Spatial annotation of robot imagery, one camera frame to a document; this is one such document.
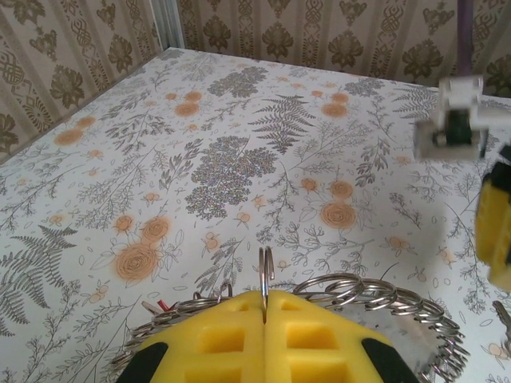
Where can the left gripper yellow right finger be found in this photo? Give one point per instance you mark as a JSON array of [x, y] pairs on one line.
[[311, 315]]

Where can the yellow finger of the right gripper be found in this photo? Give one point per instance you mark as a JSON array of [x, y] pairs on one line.
[[495, 223]]

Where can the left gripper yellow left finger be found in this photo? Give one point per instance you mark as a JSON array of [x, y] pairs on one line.
[[231, 315]]

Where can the small steel split keyring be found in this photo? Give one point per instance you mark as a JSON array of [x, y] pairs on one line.
[[263, 279]]

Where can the metal disc with many keyrings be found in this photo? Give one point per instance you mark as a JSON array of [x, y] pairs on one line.
[[383, 323]]

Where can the red key tag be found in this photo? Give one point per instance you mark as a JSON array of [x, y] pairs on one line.
[[161, 305]]

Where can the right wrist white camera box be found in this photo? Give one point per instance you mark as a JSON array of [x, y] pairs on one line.
[[459, 95]]

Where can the aluminium frame post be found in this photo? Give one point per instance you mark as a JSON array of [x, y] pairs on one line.
[[167, 24]]

